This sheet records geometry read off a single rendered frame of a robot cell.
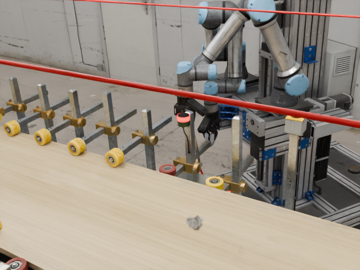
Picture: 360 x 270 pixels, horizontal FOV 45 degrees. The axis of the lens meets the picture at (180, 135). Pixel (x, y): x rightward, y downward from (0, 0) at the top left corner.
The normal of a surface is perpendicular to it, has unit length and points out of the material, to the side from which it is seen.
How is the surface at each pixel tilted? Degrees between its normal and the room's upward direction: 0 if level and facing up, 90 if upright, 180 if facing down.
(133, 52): 90
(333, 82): 90
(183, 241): 0
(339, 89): 90
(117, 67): 90
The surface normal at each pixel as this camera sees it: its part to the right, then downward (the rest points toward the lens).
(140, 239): -0.05, -0.89
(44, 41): -0.58, 0.39
